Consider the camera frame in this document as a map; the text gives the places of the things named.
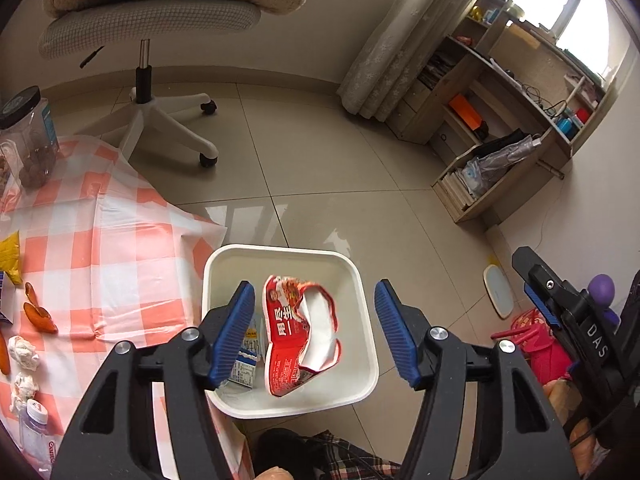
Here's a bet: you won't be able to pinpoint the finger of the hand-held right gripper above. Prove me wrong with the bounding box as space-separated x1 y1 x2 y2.
511 246 590 333

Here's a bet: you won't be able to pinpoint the crushed red paper cup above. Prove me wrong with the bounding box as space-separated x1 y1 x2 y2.
262 274 344 397

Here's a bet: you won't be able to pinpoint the beige lace curtain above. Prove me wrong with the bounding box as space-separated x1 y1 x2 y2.
336 0 523 122

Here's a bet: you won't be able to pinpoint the yellow wrapper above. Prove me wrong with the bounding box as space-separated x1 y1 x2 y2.
0 230 23 286

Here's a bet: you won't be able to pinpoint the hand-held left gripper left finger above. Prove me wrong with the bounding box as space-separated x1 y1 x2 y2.
50 280 261 480

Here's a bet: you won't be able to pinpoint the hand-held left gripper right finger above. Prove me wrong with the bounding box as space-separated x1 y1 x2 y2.
374 278 582 480

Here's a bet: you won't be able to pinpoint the white plastic bin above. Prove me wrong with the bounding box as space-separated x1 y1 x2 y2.
202 243 379 420

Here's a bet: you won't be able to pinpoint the clear jar of nuts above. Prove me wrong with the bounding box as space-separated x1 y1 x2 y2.
0 140 22 197

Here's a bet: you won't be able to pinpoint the crumpled white tissue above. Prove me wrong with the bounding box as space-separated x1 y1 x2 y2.
8 335 40 372
10 372 40 414

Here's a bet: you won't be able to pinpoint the grey and white office chair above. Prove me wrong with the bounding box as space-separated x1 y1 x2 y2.
37 0 263 168

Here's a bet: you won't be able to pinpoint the blue can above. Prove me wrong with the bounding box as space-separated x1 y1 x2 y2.
556 115 581 142

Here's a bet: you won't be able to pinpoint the blue and white milk carton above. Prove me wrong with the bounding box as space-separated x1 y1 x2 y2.
227 312 266 390

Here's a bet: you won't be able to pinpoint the orange checkered tablecloth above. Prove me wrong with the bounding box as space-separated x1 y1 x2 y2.
0 135 253 480

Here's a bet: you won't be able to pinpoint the black cloth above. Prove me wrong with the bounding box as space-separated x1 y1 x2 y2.
472 129 529 159

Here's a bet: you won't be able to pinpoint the purple ball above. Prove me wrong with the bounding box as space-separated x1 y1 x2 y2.
588 274 617 307

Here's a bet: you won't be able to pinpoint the person's plaid trousers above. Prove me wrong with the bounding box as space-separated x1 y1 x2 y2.
255 429 404 480

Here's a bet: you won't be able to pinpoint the red basket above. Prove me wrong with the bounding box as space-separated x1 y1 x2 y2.
492 309 577 397

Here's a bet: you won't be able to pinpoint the row of books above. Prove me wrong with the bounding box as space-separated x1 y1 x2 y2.
440 169 475 211

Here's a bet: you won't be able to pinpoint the clear jar with black lid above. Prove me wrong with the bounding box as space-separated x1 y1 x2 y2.
0 86 62 190

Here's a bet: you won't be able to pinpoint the window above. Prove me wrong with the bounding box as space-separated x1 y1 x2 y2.
505 0 632 77

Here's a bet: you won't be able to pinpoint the blue and white box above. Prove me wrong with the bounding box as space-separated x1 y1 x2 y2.
0 270 18 325

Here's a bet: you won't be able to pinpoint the wooden desk with shelves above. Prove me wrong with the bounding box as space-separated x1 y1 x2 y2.
387 0 621 224

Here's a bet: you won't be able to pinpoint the large orange peel piece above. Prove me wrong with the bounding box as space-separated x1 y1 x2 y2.
25 302 59 335

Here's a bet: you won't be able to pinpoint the clear plastic bottle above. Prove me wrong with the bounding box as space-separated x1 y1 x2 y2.
19 400 64 479

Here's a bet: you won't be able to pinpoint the orange box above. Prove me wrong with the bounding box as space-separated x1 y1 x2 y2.
448 94 484 130

